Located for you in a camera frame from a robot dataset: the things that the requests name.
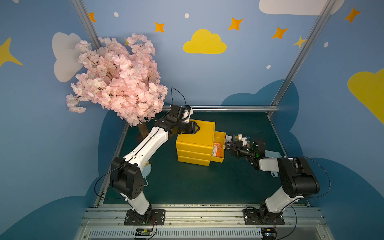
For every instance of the yellow drawer cabinet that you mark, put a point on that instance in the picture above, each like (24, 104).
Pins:
(197, 149)

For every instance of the back horizontal aluminium profile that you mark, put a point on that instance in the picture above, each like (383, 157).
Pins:
(235, 108)

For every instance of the corner aluminium post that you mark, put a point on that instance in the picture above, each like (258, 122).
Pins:
(87, 23)
(311, 39)

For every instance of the light blue right scoop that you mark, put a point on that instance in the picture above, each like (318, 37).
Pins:
(271, 154)

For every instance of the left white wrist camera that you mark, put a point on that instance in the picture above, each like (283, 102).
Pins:
(188, 111)

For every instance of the pink cherry blossom tree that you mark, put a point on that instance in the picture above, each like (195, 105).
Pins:
(121, 78)

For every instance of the left controller board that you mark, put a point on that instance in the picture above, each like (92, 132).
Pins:
(143, 233)

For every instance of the left corner aluminium post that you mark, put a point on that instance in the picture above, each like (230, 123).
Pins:
(87, 23)

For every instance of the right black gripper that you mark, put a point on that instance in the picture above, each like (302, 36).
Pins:
(237, 148)

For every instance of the aluminium mounting rail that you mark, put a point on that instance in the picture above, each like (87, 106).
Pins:
(203, 222)

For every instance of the controller board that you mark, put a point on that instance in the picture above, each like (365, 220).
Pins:
(269, 234)
(143, 233)

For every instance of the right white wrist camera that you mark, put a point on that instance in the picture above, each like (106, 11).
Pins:
(245, 140)

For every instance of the pink flower seed bag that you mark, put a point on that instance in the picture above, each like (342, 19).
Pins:
(232, 138)

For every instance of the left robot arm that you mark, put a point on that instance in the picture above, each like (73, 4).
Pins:
(126, 176)

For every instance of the right controller board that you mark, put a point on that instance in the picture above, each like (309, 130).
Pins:
(269, 234)

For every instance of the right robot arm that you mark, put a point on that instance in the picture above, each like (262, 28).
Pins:
(297, 178)

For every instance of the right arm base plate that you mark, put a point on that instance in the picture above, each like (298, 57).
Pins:
(253, 217)

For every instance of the orange seed bag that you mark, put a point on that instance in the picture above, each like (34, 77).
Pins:
(217, 150)

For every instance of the right corner aluminium post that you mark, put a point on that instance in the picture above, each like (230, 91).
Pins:
(311, 39)

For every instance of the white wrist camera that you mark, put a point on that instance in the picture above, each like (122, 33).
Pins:
(188, 111)
(245, 140)

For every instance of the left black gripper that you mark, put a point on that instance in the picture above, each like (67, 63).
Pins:
(186, 127)

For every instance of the yellow top drawer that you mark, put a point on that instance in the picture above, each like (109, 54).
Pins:
(219, 138)

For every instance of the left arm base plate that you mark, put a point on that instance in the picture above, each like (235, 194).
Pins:
(151, 217)

